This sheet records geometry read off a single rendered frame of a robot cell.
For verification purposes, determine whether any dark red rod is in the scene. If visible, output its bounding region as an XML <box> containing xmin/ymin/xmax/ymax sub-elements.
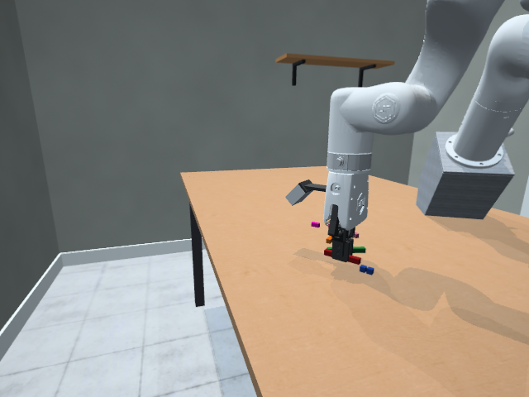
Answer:
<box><xmin>324</xmin><ymin>249</ymin><xmax>361</xmax><ymax>265</ymax></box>

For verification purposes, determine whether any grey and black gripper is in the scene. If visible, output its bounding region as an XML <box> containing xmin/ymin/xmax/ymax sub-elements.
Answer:
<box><xmin>324</xmin><ymin>168</ymin><xmax>370</xmax><ymax>262</ymax></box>

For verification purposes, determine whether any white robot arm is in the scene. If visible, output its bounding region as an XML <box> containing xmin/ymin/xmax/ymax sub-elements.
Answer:
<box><xmin>326</xmin><ymin>0</ymin><xmax>529</xmax><ymax>171</ymax></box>

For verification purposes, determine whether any green rod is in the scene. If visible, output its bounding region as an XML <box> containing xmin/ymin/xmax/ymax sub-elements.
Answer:
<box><xmin>327</xmin><ymin>246</ymin><xmax>366</xmax><ymax>253</ymax></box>

